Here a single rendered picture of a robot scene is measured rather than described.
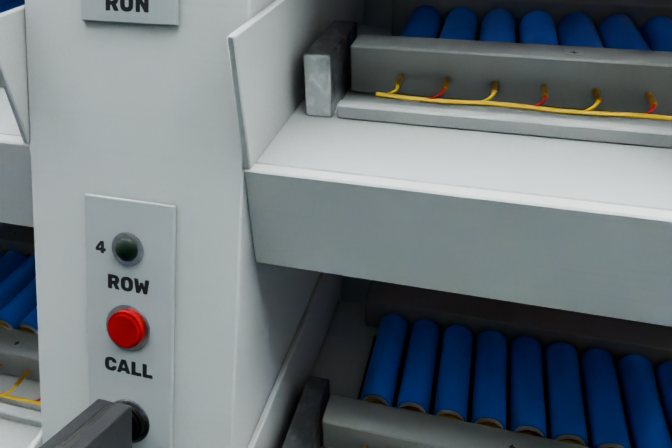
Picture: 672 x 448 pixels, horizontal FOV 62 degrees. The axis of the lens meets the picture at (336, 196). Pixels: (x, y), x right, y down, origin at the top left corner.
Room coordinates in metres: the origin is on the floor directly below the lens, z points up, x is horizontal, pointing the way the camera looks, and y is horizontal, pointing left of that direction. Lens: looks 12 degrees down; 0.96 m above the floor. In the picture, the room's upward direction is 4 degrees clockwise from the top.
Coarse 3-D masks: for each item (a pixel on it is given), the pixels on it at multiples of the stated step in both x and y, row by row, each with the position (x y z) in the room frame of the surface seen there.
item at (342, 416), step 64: (320, 320) 0.33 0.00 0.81; (384, 320) 0.33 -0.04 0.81; (448, 320) 0.33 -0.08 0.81; (512, 320) 0.33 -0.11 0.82; (576, 320) 0.33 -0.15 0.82; (320, 384) 0.28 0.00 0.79; (384, 384) 0.29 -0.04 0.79; (448, 384) 0.29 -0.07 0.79; (512, 384) 0.29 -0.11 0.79; (576, 384) 0.29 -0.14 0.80; (640, 384) 0.28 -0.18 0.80
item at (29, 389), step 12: (0, 384) 0.31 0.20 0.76; (12, 384) 0.31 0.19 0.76; (24, 384) 0.31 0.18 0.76; (36, 384) 0.31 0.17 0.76; (24, 396) 0.30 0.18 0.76; (36, 396) 0.30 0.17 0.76; (36, 408) 0.29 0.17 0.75; (0, 420) 0.29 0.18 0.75; (12, 420) 0.29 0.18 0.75; (0, 432) 0.28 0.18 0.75; (12, 432) 0.28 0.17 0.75; (24, 432) 0.28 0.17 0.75; (36, 432) 0.28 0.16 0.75; (0, 444) 0.27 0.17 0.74; (12, 444) 0.27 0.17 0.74; (24, 444) 0.27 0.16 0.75; (36, 444) 0.22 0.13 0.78
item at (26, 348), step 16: (0, 336) 0.32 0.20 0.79; (16, 336) 0.32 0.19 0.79; (32, 336) 0.32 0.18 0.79; (0, 352) 0.31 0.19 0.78; (16, 352) 0.30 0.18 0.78; (32, 352) 0.30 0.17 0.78; (0, 368) 0.31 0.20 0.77; (16, 368) 0.31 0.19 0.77; (32, 368) 0.30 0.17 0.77; (16, 384) 0.30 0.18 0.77; (32, 400) 0.29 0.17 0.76
